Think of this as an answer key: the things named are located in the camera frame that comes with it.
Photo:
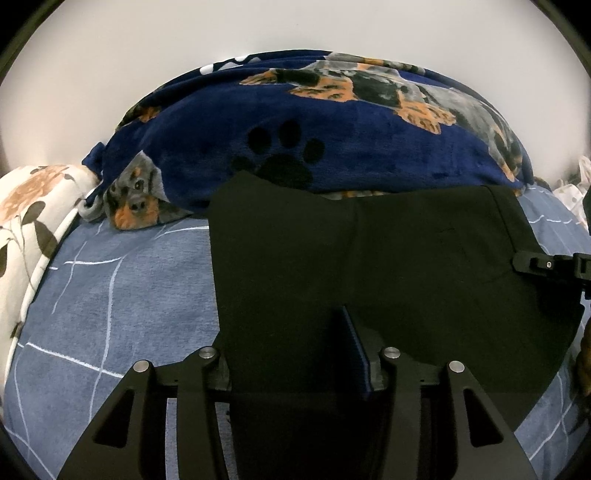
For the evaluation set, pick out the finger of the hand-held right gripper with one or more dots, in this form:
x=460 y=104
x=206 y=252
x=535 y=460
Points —
x=545 y=264

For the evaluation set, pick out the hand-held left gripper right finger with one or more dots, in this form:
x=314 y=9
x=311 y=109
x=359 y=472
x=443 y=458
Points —
x=358 y=355

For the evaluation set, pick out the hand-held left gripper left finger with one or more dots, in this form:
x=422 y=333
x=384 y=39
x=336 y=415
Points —
x=203 y=369

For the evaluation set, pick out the black pants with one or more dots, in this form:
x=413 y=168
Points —
x=369 y=263

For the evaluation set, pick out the white crumpled cloth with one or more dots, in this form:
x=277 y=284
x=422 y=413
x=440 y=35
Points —
x=572 y=189

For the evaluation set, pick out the blue checked bed sheet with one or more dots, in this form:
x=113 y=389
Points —
x=124 y=295

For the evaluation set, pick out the navy dog print blanket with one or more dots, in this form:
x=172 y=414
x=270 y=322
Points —
x=351 y=124

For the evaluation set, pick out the white floral pillow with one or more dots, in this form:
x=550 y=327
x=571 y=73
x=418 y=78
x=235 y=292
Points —
x=27 y=217

